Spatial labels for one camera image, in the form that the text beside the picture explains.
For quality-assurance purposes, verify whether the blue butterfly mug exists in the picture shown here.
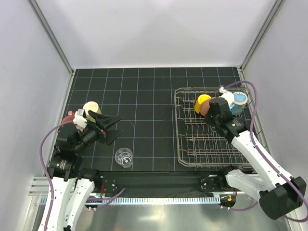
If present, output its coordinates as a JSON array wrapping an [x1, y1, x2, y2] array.
[[230, 91, 248, 116]]

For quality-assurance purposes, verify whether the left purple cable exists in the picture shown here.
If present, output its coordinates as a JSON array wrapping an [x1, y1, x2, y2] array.
[[39, 120, 126, 231]]

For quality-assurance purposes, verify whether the clear glass tumbler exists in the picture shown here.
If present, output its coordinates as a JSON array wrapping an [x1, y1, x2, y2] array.
[[115, 148, 133, 168]]

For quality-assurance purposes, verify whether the brown floral mug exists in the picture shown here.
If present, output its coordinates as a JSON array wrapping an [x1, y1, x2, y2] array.
[[200, 97, 216, 116]]

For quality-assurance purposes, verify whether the grey wire dish rack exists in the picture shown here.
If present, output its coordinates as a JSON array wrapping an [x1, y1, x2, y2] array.
[[174, 87, 252, 169]]

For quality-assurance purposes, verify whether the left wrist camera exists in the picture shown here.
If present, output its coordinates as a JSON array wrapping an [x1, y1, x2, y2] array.
[[73, 109, 87, 131]]

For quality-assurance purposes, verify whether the purple cable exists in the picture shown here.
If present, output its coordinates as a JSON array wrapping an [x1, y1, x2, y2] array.
[[225, 80, 308, 222], [39, 120, 126, 231]]

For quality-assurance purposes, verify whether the white slotted cable duct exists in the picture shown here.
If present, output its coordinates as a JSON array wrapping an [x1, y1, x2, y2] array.
[[40, 195, 221, 205]]

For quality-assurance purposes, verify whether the yellow mug black handle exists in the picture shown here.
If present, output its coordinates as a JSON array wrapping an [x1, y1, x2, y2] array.
[[194, 94, 211, 114]]

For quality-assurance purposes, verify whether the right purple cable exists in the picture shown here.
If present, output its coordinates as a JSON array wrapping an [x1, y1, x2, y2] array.
[[225, 80, 308, 222]]

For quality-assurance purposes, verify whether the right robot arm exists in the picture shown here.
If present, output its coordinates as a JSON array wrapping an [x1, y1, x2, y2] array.
[[201, 97, 308, 220]]

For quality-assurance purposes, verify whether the cream yellow faceted mug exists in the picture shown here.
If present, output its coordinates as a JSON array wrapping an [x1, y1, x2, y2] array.
[[83, 101, 101, 122]]

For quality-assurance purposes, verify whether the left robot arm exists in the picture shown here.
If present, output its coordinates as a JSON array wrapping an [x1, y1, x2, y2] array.
[[38, 109, 123, 231]]

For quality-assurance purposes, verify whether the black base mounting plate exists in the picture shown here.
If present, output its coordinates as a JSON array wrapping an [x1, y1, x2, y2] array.
[[92, 171, 242, 198]]

